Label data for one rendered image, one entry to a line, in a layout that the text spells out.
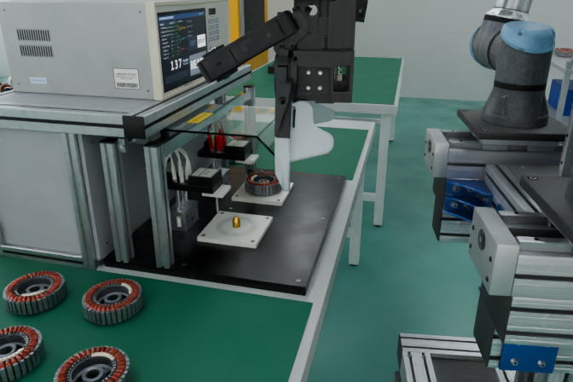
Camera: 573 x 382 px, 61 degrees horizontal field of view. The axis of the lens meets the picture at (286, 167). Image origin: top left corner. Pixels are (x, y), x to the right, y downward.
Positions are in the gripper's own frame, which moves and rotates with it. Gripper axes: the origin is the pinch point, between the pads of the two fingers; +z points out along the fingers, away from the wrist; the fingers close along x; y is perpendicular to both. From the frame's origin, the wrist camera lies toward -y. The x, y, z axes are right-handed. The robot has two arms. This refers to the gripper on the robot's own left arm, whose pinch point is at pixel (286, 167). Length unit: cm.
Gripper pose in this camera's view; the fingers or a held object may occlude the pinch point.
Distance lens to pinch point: 56.8
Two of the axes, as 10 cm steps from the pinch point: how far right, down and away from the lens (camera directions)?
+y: 9.9, 0.4, -1.0
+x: 1.0, -3.5, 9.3
